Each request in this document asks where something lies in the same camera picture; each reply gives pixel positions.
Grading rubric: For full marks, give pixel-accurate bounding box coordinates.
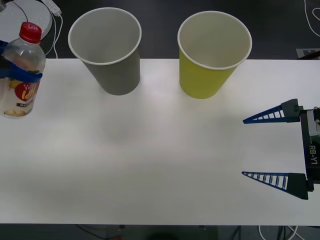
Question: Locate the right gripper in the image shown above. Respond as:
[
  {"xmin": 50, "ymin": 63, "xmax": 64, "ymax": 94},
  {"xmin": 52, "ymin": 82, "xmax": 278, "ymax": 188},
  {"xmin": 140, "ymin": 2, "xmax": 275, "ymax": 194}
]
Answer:
[{"xmin": 241, "ymin": 98, "xmax": 320, "ymax": 201}]

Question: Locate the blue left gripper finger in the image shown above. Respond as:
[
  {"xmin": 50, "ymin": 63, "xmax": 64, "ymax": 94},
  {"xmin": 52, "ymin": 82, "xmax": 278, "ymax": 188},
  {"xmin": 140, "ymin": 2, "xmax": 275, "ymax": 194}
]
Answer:
[
  {"xmin": 0, "ymin": 39, "xmax": 10, "ymax": 55},
  {"xmin": 0, "ymin": 56, "xmax": 44, "ymax": 84}
]

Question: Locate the clear bottle with red cap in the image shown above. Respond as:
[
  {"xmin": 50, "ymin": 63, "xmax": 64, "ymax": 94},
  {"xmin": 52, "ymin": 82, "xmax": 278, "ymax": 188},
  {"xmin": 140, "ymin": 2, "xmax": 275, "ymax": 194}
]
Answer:
[{"xmin": 0, "ymin": 21, "xmax": 48, "ymax": 120}]

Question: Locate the round pale grey base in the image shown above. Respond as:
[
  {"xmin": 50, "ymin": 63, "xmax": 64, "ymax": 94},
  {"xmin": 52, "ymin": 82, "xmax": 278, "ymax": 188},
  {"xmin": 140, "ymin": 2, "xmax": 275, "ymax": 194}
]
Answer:
[{"xmin": 0, "ymin": 0, "xmax": 54, "ymax": 44}]

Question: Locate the white power strip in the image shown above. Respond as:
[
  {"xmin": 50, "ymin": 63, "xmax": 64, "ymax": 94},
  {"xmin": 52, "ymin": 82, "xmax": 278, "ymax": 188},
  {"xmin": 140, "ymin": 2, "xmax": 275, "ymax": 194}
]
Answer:
[{"xmin": 41, "ymin": 0, "xmax": 62, "ymax": 16}]

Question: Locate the grey bin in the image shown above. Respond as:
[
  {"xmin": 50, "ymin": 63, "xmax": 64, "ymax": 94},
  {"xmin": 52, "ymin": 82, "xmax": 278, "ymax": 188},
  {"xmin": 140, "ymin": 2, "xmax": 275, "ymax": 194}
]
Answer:
[{"xmin": 67, "ymin": 6, "xmax": 143, "ymax": 96}]

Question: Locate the black and grey floor marker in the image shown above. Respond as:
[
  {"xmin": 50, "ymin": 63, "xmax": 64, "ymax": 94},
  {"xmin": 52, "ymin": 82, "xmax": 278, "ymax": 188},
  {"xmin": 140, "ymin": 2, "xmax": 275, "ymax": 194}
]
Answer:
[{"xmin": 296, "ymin": 47, "xmax": 320, "ymax": 60}]

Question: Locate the yellow-green bin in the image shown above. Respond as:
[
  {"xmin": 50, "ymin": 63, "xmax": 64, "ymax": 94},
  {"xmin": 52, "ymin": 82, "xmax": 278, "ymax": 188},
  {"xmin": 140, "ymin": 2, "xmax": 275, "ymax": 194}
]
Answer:
[{"xmin": 177, "ymin": 10, "xmax": 253, "ymax": 100}]

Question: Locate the thin black cable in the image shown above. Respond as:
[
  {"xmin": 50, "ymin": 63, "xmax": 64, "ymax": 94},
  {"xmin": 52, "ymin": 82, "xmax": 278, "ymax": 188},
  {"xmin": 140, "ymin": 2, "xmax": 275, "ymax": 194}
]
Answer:
[{"xmin": 11, "ymin": 0, "xmax": 28, "ymax": 24}]

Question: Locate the white power strip cable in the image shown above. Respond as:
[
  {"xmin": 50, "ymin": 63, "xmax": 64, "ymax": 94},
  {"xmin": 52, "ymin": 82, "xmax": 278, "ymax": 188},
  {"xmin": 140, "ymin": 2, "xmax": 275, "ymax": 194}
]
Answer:
[{"xmin": 41, "ymin": 13, "xmax": 64, "ymax": 60}]

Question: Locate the white cable under table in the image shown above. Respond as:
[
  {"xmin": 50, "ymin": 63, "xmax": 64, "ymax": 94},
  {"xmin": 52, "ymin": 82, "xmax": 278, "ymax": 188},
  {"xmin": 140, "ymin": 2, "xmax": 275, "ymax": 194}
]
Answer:
[{"xmin": 258, "ymin": 224, "xmax": 302, "ymax": 240}]

